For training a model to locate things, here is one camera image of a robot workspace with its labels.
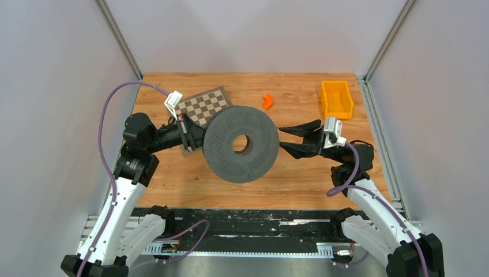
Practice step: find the orange curved plastic piece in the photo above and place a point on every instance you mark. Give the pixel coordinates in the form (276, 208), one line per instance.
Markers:
(267, 101)

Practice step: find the wooden chessboard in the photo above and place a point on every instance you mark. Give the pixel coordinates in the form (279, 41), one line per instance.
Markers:
(202, 106)

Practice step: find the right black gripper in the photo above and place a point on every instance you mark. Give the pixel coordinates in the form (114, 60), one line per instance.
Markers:
(305, 130)

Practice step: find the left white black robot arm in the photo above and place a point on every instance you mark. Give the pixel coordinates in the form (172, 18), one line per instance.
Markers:
(106, 251)

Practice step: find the dark grey cable spool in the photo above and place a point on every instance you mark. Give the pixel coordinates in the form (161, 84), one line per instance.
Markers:
(241, 144)

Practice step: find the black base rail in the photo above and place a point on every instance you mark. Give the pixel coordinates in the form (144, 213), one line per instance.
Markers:
(256, 233)

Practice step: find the right aluminium frame post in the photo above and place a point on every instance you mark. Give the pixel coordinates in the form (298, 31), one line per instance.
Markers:
(390, 37)

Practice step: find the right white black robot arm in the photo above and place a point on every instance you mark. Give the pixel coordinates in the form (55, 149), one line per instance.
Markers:
(402, 248)

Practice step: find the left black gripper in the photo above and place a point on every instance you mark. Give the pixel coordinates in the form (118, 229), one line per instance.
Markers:
(191, 134)

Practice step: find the orange plastic bin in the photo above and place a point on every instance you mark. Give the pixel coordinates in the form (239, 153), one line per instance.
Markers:
(336, 99)

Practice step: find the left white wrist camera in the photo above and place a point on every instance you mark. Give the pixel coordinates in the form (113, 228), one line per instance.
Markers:
(172, 101)

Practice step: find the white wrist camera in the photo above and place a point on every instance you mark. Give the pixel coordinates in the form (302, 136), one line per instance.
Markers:
(172, 101)
(332, 133)

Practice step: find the aluminium frame post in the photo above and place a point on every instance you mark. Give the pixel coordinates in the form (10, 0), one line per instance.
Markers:
(390, 37)
(110, 20)

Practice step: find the left aluminium frame post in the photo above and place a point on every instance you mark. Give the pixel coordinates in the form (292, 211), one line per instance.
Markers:
(110, 20)

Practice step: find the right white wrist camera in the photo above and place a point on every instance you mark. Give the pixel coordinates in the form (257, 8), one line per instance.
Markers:
(332, 133)

